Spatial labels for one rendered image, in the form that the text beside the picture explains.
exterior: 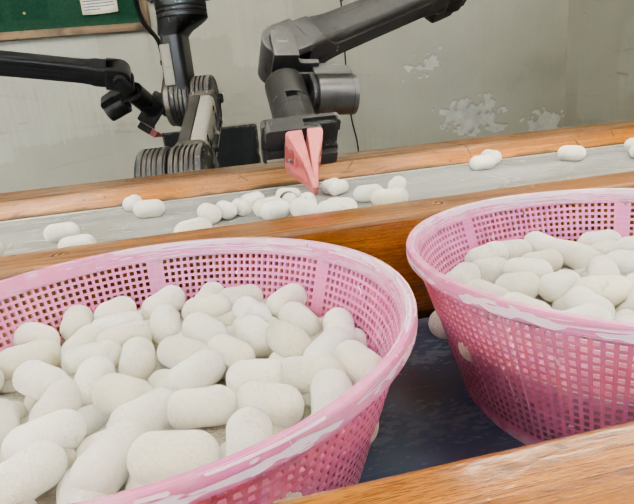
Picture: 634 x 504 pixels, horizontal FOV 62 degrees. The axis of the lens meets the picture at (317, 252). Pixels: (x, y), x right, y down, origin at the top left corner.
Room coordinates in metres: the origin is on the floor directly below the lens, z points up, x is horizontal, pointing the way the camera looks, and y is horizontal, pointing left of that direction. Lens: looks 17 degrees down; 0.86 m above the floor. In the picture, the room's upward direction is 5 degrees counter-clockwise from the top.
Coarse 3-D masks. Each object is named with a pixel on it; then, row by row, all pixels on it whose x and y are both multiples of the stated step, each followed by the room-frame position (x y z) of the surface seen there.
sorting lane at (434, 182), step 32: (512, 160) 0.79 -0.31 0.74; (544, 160) 0.76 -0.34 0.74; (608, 160) 0.71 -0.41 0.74; (320, 192) 0.68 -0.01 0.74; (352, 192) 0.66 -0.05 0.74; (416, 192) 0.62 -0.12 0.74; (448, 192) 0.60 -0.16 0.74; (0, 224) 0.67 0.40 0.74; (32, 224) 0.65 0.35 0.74; (96, 224) 0.61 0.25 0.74; (128, 224) 0.59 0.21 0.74; (160, 224) 0.57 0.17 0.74; (224, 224) 0.54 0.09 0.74
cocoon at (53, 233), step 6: (66, 222) 0.54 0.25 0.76; (72, 222) 0.54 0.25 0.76; (48, 228) 0.53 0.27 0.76; (54, 228) 0.53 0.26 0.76; (60, 228) 0.53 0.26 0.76; (66, 228) 0.53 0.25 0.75; (72, 228) 0.53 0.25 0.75; (78, 228) 0.54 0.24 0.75; (48, 234) 0.52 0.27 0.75; (54, 234) 0.52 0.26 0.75; (60, 234) 0.53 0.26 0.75; (66, 234) 0.53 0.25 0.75; (72, 234) 0.53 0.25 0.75; (78, 234) 0.54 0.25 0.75; (48, 240) 0.53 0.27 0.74; (54, 240) 0.53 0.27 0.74
